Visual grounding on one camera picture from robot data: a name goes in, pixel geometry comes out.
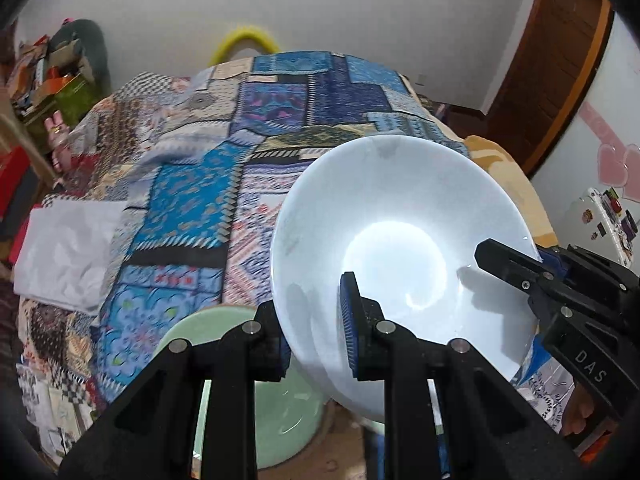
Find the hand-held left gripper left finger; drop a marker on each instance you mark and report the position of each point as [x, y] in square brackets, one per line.
[270, 355]

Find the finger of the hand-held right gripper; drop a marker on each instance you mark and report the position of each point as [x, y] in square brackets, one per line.
[557, 262]
[505, 262]

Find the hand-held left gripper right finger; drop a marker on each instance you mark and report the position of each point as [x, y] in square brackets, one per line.
[347, 325]

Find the green bowl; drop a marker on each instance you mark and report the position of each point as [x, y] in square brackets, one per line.
[285, 420]

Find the white bowl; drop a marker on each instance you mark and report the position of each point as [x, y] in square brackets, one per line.
[400, 200]

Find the person's right hand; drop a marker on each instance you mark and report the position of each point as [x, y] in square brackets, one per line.
[580, 415]

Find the orange garment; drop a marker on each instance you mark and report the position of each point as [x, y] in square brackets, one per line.
[597, 452]

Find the white cabinet with stickers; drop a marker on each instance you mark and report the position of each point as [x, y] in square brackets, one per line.
[600, 125]

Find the blue patchwork blanket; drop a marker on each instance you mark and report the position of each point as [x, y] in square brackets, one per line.
[190, 200]

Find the brown wooden door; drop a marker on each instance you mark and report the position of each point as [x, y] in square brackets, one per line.
[550, 60]

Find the white cloth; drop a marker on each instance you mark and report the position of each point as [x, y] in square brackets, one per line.
[65, 250]

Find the red box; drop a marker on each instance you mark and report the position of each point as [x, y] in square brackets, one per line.
[12, 170]

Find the pile of boxes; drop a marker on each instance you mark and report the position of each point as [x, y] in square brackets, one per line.
[45, 85]

